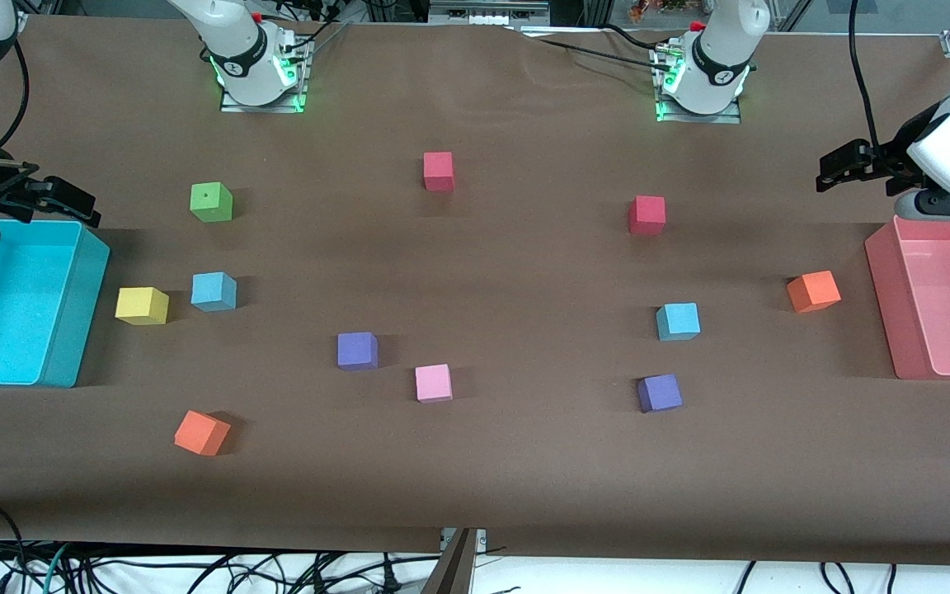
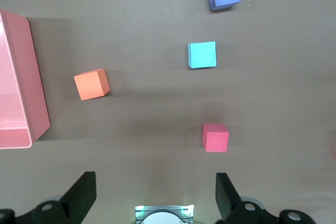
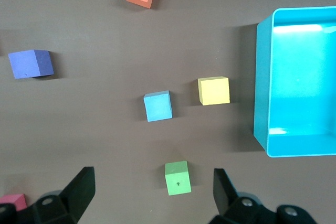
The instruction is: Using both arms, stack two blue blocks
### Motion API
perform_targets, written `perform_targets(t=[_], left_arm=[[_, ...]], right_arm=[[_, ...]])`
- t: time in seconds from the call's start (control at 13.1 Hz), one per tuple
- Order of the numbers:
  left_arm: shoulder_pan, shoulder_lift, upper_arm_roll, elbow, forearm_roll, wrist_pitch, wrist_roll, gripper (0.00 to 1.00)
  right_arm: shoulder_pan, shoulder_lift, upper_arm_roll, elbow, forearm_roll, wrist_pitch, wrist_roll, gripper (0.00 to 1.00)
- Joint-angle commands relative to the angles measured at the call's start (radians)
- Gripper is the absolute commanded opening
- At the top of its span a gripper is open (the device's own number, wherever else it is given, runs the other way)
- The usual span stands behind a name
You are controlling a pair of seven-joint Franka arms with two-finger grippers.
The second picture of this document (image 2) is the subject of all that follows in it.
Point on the red foam block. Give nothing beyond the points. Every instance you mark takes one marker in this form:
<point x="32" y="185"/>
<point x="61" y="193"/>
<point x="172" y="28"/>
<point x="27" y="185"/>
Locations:
<point x="216" y="140"/>

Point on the pink plastic bin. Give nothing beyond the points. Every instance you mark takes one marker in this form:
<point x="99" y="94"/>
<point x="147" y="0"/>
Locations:
<point x="15" y="77"/>

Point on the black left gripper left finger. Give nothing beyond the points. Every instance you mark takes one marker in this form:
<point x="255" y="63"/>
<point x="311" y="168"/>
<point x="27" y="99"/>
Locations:
<point x="76" y="203"/>

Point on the orange foam block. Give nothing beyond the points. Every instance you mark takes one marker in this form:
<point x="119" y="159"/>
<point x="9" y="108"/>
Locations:
<point x="90" y="85"/>

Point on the cyan foam block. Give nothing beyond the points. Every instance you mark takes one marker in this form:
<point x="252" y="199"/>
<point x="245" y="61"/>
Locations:
<point x="202" y="54"/>

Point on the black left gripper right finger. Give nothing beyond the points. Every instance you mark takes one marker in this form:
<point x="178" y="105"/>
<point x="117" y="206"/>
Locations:
<point x="233" y="208"/>

